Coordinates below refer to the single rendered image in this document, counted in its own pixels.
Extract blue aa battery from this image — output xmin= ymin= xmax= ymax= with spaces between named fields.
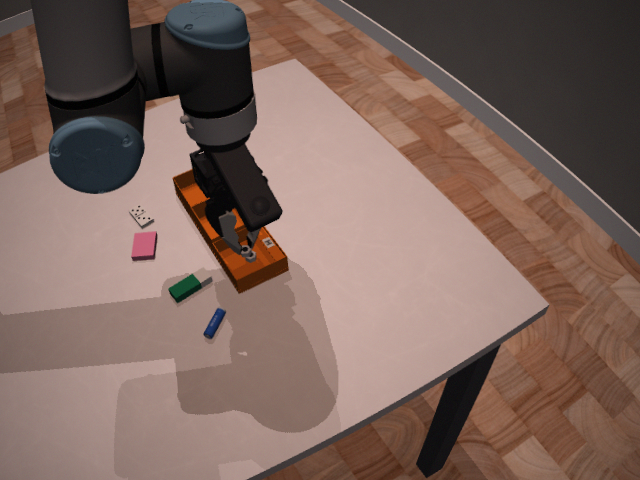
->
xmin=203 ymin=307 xmax=226 ymax=339

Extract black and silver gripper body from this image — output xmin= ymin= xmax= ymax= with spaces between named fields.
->
xmin=189 ymin=133 xmax=251 ymax=212

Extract white domino tile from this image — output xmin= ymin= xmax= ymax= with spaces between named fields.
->
xmin=129 ymin=203 xmax=154 ymax=229

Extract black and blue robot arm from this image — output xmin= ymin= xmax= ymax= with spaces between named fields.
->
xmin=31 ymin=0 xmax=282 ymax=232

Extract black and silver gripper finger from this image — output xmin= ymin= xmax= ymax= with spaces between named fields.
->
xmin=246 ymin=175 xmax=268 ymax=249
xmin=205 ymin=197 xmax=242 ymax=255

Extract pink block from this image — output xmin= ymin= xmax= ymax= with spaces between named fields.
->
xmin=131 ymin=231 xmax=157 ymax=261

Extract orange three-compartment bin rack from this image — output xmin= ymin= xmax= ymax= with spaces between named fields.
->
xmin=173 ymin=169 xmax=289 ymax=294

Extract green and white eraser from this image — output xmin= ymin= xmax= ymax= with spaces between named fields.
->
xmin=168 ymin=267 xmax=213 ymax=303

